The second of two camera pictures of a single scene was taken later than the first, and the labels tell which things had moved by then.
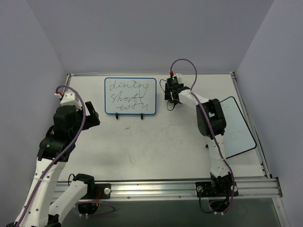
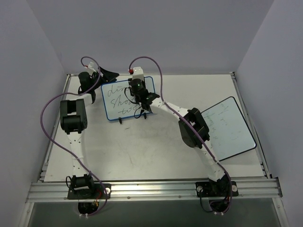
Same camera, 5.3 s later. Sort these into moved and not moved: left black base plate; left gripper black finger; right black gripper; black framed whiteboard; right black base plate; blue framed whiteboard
Moved: blue framed whiteboard; left gripper black finger; right black gripper
Not moved: right black base plate; left black base plate; black framed whiteboard
